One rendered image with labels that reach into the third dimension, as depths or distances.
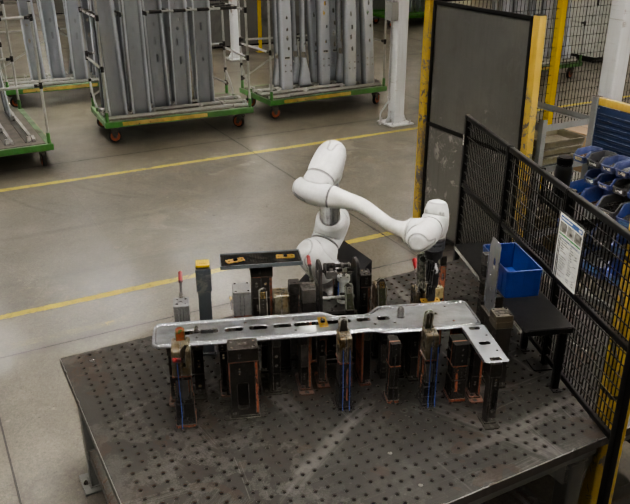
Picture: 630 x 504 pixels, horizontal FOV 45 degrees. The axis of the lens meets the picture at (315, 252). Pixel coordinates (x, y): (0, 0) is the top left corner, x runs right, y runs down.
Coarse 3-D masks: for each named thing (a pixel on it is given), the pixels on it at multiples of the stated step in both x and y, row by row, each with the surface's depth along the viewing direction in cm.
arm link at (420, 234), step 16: (336, 192) 321; (336, 208) 324; (352, 208) 319; (368, 208) 311; (384, 224) 301; (400, 224) 297; (416, 224) 292; (432, 224) 294; (416, 240) 288; (432, 240) 290
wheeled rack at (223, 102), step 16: (80, 16) 936; (96, 16) 856; (224, 48) 1023; (96, 64) 904; (224, 64) 1037; (192, 96) 1035; (224, 96) 1017; (96, 112) 952; (128, 112) 932; (160, 112) 940; (176, 112) 948; (208, 112) 954; (224, 112) 963; (240, 112) 972; (112, 128) 918
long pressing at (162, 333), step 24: (312, 312) 327; (384, 312) 327; (408, 312) 327; (456, 312) 327; (168, 336) 309; (192, 336) 309; (216, 336) 309; (240, 336) 309; (264, 336) 309; (288, 336) 310; (312, 336) 311
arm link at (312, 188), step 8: (312, 168) 328; (304, 176) 328; (312, 176) 325; (320, 176) 325; (328, 176) 326; (296, 184) 327; (304, 184) 325; (312, 184) 324; (320, 184) 323; (328, 184) 324; (296, 192) 327; (304, 192) 324; (312, 192) 323; (320, 192) 322; (304, 200) 328; (312, 200) 324; (320, 200) 322
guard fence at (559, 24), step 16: (448, 0) 581; (464, 0) 588; (560, 0) 636; (560, 16) 639; (592, 16) 660; (608, 16) 669; (560, 32) 645; (544, 48) 647; (560, 48) 652; (560, 80) 670; (592, 80) 689; (544, 112) 677; (416, 160) 628
